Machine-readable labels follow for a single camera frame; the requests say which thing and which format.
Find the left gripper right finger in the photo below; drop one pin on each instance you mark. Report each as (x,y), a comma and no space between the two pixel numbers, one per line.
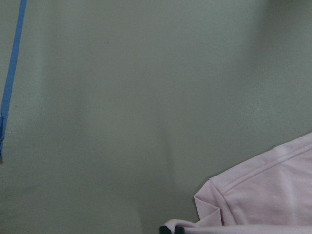
(179,230)

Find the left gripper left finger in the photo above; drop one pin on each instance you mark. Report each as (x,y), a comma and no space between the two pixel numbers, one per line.
(164,230)

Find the pink Snoopy t-shirt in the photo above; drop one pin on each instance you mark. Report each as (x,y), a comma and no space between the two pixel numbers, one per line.
(270,193)

